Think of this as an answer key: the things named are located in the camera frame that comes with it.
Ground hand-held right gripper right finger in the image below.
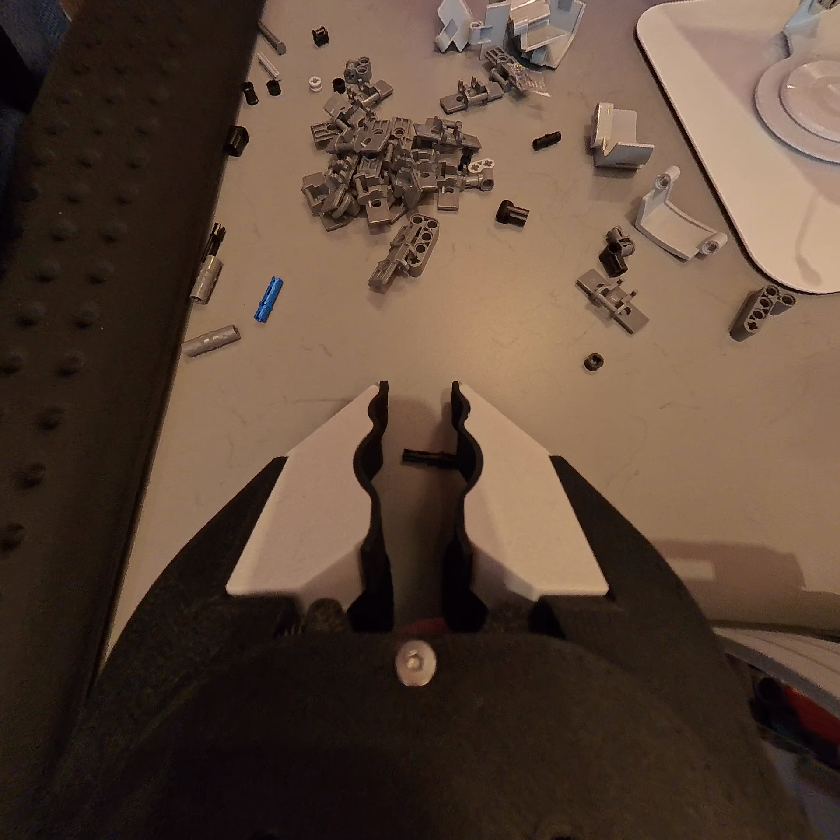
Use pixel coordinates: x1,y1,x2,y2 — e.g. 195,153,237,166
441,379,610,634

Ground pale curved panel with pins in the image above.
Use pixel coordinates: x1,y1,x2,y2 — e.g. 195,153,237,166
634,165,729,262

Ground grey plate with round connector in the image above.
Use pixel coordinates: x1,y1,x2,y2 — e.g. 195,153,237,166
341,58,395,109

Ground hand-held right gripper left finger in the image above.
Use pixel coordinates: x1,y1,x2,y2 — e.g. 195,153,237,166
226,379,395,634

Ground heap of pale blue panels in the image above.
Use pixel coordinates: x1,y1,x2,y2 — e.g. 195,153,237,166
434,0,586,70

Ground person's leg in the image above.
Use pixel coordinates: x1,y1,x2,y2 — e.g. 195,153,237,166
0,0,72,198

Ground black and grey connector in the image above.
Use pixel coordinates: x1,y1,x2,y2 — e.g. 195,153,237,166
602,226,636,277

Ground pale grey angled panel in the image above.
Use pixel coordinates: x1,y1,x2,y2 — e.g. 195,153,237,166
588,101,655,172

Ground grey plate with clips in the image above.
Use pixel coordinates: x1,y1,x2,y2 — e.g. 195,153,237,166
576,269,651,334
440,77,506,114

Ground white rounded tray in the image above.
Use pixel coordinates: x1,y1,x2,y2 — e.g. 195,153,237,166
635,0,840,295

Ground dark grey holed connector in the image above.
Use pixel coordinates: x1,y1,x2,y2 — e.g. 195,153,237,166
486,47,526,96

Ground black dimpled foam pad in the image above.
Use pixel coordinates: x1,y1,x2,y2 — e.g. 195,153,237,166
0,0,266,840

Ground grey tube with black axle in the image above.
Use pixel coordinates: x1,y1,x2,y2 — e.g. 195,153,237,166
190,223,227,303

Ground grey perforated beam assembly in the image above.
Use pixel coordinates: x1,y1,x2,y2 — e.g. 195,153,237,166
367,213,439,291

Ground pile of grey clip plates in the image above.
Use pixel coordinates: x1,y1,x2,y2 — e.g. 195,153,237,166
301,92,496,232

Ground grey tube connector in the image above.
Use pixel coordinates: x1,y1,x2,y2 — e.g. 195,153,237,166
182,323,242,358

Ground grey angled holed beam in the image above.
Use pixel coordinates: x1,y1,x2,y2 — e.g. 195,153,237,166
730,285,797,342

